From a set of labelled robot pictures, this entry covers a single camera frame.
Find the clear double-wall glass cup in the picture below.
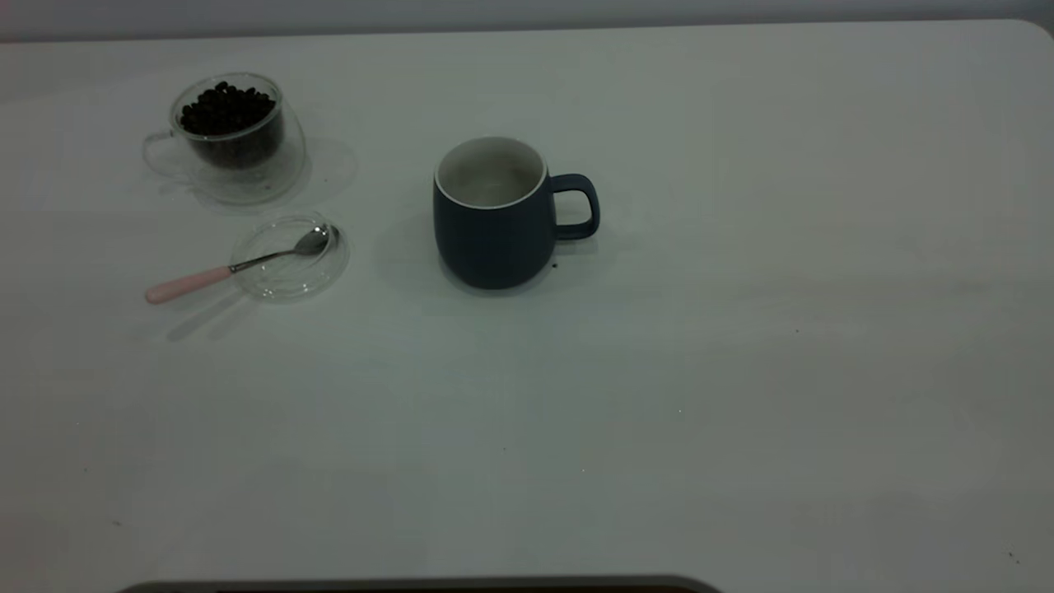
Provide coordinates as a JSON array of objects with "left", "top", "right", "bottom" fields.
[{"left": 142, "top": 72, "right": 307, "bottom": 205}]

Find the pile of coffee beans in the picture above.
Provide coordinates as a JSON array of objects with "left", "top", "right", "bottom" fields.
[{"left": 180, "top": 80, "right": 285, "bottom": 170}]

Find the clear round glass lid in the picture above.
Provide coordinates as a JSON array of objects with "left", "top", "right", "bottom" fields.
[{"left": 231, "top": 212, "right": 351, "bottom": 301}]

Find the metal spoon with pink handle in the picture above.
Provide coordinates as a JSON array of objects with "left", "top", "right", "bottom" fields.
[{"left": 144, "top": 226, "right": 332, "bottom": 305}]

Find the dark blue-grey ceramic mug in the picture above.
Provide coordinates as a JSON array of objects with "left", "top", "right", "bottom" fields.
[{"left": 432, "top": 136, "right": 601, "bottom": 290}]

